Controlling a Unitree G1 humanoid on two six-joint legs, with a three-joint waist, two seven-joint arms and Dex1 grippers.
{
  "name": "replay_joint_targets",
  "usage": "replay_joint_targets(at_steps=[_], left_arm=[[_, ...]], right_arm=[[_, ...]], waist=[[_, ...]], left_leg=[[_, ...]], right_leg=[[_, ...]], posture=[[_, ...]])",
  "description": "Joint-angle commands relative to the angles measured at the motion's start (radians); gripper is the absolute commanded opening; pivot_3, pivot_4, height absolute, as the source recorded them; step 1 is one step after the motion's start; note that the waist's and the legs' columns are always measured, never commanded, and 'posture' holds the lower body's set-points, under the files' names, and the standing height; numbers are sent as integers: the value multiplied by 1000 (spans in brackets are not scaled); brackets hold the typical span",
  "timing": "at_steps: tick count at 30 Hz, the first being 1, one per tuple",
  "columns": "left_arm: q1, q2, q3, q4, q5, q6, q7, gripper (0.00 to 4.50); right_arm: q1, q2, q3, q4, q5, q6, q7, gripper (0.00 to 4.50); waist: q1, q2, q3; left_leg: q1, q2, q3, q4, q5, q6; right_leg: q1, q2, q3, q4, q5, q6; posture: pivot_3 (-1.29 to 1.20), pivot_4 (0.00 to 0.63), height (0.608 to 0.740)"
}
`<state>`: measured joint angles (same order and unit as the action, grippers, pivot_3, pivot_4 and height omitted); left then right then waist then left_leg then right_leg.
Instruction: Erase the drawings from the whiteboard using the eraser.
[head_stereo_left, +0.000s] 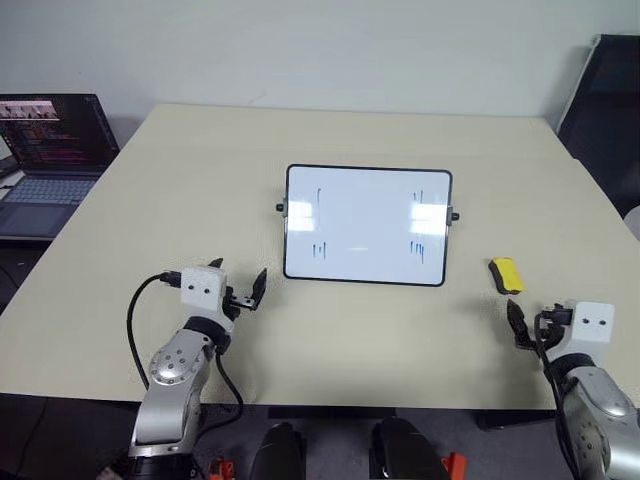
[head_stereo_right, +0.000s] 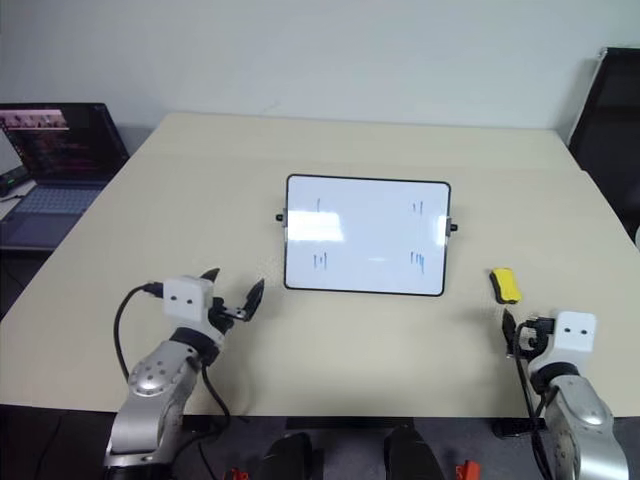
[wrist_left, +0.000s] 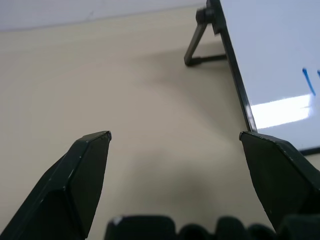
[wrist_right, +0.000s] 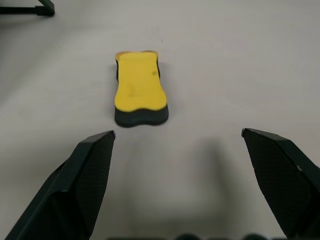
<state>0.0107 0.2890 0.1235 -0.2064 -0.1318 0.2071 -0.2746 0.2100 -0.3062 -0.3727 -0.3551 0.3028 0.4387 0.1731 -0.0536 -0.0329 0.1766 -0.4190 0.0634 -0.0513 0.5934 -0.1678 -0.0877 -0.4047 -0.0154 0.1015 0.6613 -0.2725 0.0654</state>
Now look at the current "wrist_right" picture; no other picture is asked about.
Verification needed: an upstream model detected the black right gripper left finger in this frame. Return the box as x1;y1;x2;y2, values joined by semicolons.
0;129;117;240

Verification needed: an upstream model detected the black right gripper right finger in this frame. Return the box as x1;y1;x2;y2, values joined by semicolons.
241;127;320;240

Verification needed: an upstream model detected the yellow and black eraser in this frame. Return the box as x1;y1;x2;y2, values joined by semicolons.
113;50;170;128

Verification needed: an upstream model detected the black metal board stand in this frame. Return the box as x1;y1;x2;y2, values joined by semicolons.
0;0;56;17

